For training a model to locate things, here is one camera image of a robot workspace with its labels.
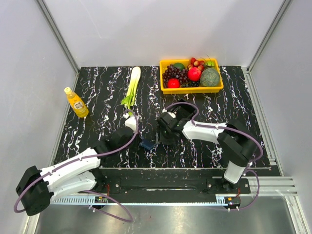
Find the blue leather card holder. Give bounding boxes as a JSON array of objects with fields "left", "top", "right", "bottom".
[{"left": 139, "top": 139, "right": 156, "bottom": 151}]

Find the black plastic card box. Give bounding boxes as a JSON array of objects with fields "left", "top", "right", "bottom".
[{"left": 166, "top": 99, "right": 197, "bottom": 119}]

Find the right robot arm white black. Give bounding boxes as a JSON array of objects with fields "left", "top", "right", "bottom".
[{"left": 157, "top": 109, "right": 261, "bottom": 193}]

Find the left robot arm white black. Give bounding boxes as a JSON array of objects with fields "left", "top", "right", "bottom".
[{"left": 14, "top": 113, "right": 140, "bottom": 216}]

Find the celery stalk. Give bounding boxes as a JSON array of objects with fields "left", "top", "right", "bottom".
[{"left": 121, "top": 66, "right": 141, "bottom": 109}]

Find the red apple front left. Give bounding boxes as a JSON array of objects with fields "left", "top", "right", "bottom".
[{"left": 166, "top": 78, "right": 180, "bottom": 88}]

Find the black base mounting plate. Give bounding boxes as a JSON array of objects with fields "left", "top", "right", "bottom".
[{"left": 101, "top": 175, "right": 251, "bottom": 195}]

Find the dark blueberry cluster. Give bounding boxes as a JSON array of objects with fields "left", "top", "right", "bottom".
[{"left": 180, "top": 81, "right": 200, "bottom": 88}]

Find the yellow juice bottle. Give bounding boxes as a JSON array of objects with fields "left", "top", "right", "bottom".
[{"left": 64, "top": 87, "right": 89, "bottom": 118}]

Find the purple grape bunch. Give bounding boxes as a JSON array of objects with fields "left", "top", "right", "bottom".
[{"left": 162, "top": 64, "right": 190, "bottom": 88}]

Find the red pink peach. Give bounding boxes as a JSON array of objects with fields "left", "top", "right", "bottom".
[{"left": 188, "top": 67, "right": 201, "bottom": 81}]

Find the green avocado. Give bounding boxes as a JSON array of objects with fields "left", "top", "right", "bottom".
[{"left": 173, "top": 62, "right": 185, "bottom": 70}]

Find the green netted melon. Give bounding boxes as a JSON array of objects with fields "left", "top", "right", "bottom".
[{"left": 200, "top": 68, "right": 220, "bottom": 87}]

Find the red cherry cluster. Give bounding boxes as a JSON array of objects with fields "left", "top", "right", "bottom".
[{"left": 188, "top": 58, "right": 205, "bottom": 71}]

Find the green apple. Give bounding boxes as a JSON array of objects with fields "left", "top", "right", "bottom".
[{"left": 204, "top": 60, "right": 215, "bottom": 69}]

